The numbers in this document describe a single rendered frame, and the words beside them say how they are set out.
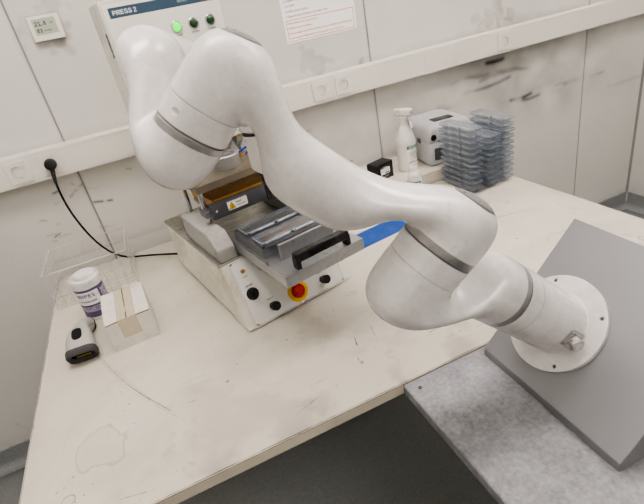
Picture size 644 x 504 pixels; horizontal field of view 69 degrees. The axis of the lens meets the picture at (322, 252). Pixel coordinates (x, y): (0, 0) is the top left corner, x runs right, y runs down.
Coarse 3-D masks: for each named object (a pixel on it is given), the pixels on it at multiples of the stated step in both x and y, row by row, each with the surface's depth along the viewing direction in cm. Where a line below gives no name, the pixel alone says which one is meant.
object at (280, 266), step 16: (320, 224) 113; (288, 240) 109; (304, 240) 111; (352, 240) 112; (256, 256) 113; (272, 256) 112; (288, 256) 110; (320, 256) 108; (336, 256) 109; (272, 272) 108; (288, 272) 104; (304, 272) 105
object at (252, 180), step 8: (248, 176) 140; (256, 176) 138; (232, 184) 136; (240, 184) 135; (248, 184) 133; (256, 184) 133; (192, 192) 139; (208, 192) 134; (216, 192) 132; (224, 192) 131; (232, 192) 130; (208, 200) 129; (216, 200) 128
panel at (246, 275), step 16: (240, 272) 124; (256, 272) 126; (320, 272) 134; (336, 272) 136; (240, 288) 123; (256, 288) 125; (272, 288) 127; (288, 288) 129; (320, 288) 133; (256, 304) 125; (288, 304) 129; (256, 320) 125
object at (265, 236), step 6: (300, 216) 121; (288, 222) 119; (294, 222) 118; (300, 222) 118; (306, 222) 117; (276, 228) 117; (282, 228) 117; (288, 228) 116; (294, 228) 115; (258, 234) 116; (264, 234) 115; (270, 234) 115; (276, 234) 114; (258, 240) 113; (264, 240) 112
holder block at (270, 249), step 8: (296, 216) 124; (312, 224) 118; (296, 232) 115; (240, 240) 121; (248, 240) 116; (280, 240) 113; (256, 248) 113; (264, 248) 111; (272, 248) 112; (264, 256) 111
